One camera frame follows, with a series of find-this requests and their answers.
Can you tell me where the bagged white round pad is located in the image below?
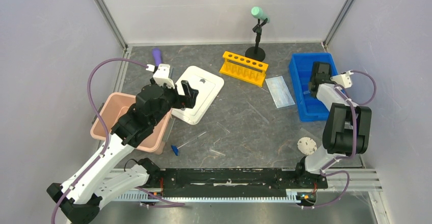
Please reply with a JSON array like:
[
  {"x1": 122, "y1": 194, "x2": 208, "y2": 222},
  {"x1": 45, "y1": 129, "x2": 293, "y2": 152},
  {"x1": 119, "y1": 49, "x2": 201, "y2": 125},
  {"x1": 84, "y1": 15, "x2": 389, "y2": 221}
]
[{"x1": 288, "y1": 128, "x2": 322, "y2": 156}]

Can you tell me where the yellow test tube rack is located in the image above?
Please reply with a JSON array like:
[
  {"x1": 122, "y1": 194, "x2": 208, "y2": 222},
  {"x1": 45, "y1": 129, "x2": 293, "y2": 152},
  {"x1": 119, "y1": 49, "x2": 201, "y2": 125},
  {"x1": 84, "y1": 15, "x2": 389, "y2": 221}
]
[{"x1": 219, "y1": 51, "x2": 268, "y2": 87}]

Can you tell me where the short glass tube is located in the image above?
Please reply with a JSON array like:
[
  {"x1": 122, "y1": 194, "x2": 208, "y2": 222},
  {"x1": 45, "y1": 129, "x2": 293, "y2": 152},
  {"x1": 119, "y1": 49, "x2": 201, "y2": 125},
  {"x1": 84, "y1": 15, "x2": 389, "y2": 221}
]
[{"x1": 209, "y1": 149, "x2": 226, "y2": 157}]

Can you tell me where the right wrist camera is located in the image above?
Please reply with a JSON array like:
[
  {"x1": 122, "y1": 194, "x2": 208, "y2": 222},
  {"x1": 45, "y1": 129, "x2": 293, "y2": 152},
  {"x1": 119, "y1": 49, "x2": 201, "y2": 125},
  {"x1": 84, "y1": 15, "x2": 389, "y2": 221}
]
[{"x1": 330, "y1": 70, "x2": 354, "y2": 88}]

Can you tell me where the blue bulb dropper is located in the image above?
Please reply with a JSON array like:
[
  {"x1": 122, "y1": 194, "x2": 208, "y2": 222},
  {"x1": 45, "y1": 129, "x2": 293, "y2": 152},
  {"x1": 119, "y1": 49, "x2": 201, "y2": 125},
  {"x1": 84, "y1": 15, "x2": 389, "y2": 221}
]
[{"x1": 171, "y1": 131, "x2": 207, "y2": 156}]

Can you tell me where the small glass test tube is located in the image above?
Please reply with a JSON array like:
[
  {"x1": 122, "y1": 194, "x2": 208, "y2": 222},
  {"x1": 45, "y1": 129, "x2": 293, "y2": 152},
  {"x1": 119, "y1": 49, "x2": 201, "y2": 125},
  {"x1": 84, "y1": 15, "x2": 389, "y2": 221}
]
[{"x1": 217, "y1": 122, "x2": 230, "y2": 134}]

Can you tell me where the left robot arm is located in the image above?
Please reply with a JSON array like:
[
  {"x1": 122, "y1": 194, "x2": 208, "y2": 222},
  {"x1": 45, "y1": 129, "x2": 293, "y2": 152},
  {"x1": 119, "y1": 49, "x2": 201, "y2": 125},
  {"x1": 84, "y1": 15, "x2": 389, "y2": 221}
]
[{"x1": 47, "y1": 80, "x2": 199, "y2": 223}]

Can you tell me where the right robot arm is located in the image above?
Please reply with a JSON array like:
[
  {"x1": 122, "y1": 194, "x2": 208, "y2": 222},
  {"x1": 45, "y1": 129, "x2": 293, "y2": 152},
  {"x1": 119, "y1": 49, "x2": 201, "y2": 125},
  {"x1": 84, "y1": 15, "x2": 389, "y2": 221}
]
[{"x1": 294, "y1": 62, "x2": 372, "y2": 187}]

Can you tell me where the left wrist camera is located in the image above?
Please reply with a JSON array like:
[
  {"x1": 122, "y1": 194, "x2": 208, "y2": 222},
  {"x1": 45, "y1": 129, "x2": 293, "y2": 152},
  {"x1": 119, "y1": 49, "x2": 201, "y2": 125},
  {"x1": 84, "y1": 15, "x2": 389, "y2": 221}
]
[{"x1": 146, "y1": 64, "x2": 175, "y2": 89}]

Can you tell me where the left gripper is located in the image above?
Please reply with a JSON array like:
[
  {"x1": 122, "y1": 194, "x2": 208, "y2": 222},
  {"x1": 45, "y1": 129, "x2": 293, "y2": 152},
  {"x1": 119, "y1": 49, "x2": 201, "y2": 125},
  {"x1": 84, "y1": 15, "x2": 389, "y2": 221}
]
[{"x1": 150, "y1": 77, "x2": 198, "y2": 126}]

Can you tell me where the white plastic lid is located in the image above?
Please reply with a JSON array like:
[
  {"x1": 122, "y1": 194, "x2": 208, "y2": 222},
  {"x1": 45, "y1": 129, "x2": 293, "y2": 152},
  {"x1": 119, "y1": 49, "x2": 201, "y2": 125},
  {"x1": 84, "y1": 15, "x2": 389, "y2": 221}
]
[{"x1": 172, "y1": 66, "x2": 224, "y2": 125}]

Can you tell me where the straight glass tube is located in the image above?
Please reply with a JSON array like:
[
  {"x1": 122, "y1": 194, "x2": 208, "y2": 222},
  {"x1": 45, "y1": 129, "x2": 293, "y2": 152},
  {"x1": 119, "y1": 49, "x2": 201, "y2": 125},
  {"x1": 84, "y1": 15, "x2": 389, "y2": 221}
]
[{"x1": 247, "y1": 101, "x2": 269, "y2": 124}]

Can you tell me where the pink plastic bin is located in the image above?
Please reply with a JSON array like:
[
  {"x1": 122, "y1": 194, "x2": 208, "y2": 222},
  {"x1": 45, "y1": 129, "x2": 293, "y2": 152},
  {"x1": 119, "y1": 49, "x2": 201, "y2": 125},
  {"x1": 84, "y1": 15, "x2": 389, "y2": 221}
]
[{"x1": 90, "y1": 92, "x2": 172, "y2": 155}]

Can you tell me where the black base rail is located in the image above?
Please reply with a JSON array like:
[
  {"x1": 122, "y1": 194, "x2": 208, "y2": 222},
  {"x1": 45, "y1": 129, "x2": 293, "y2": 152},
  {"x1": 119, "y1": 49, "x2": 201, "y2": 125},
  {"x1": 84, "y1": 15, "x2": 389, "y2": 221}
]
[{"x1": 111, "y1": 166, "x2": 382, "y2": 205}]

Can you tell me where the black microphone stand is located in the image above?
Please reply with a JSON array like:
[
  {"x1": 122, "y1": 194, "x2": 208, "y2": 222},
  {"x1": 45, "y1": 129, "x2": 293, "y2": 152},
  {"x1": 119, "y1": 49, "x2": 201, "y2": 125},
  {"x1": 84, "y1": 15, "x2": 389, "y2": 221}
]
[{"x1": 245, "y1": 18, "x2": 268, "y2": 62}]

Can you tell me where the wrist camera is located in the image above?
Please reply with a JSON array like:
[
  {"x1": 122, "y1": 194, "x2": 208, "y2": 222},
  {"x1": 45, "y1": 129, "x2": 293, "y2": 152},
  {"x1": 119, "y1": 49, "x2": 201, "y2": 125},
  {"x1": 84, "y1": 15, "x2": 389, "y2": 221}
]
[
  {"x1": 330, "y1": 70, "x2": 354, "y2": 88},
  {"x1": 146, "y1": 64, "x2": 175, "y2": 89}
]

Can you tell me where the packaged face mask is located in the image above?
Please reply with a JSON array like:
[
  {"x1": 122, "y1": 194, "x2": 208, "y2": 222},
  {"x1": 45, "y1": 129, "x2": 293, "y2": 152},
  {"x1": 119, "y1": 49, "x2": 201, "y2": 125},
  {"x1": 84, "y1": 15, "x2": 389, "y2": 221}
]
[{"x1": 265, "y1": 76, "x2": 295, "y2": 108}]

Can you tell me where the purple microphone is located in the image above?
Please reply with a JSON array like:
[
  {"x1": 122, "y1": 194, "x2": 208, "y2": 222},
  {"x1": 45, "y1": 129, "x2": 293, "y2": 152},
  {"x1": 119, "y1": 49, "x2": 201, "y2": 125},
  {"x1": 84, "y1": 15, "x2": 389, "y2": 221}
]
[{"x1": 152, "y1": 48, "x2": 163, "y2": 66}]

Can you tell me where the blue plastic tray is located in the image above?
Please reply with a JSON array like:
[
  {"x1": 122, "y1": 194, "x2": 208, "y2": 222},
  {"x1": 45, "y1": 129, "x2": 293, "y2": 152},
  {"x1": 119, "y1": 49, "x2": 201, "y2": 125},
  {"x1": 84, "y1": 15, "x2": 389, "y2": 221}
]
[{"x1": 288, "y1": 52, "x2": 338, "y2": 122}]

